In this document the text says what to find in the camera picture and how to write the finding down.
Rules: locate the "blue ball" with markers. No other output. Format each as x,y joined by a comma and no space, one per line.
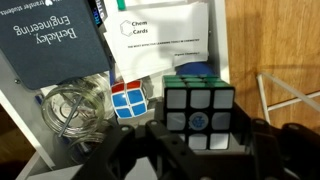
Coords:
193,69

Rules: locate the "white open drawer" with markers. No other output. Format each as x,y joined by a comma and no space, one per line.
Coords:
218,40

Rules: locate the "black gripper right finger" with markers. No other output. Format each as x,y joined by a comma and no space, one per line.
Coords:
266,143

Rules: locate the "green marker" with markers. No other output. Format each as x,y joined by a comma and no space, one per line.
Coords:
120,4

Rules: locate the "white Chem Cards booklet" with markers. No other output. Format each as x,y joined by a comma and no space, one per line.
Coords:
156,33

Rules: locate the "black rubik's cube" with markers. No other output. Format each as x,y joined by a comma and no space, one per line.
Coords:
200,100

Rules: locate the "small black gadget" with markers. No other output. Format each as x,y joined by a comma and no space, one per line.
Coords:
98,13

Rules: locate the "dark blue Berkeley notebook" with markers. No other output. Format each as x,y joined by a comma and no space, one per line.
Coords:
50,56

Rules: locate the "white ladder rack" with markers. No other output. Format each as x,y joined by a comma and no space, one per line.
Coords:
261,90

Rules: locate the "small white two-by-two cube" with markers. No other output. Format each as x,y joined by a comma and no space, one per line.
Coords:
128,100

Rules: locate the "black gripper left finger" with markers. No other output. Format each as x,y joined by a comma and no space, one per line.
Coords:
133,150

